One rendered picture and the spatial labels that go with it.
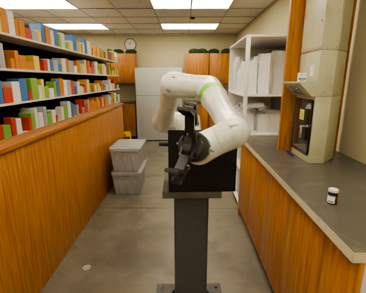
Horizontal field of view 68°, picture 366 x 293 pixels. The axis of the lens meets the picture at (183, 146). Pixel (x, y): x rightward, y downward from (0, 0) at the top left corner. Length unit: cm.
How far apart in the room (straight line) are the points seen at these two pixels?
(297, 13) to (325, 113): 81
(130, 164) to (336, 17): 271
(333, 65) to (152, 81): 519
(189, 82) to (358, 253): 91
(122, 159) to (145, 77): 351
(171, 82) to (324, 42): 119
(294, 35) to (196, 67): 488
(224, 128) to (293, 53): 159
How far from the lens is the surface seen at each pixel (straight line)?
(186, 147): 70
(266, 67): 326
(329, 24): 211
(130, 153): 360
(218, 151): 89
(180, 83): 122
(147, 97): 682
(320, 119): 211
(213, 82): 121
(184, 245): 170
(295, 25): 243
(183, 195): 148
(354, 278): 125
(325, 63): 208
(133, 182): 373
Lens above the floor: 152
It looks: 14 degrees down
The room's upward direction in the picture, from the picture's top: straight up
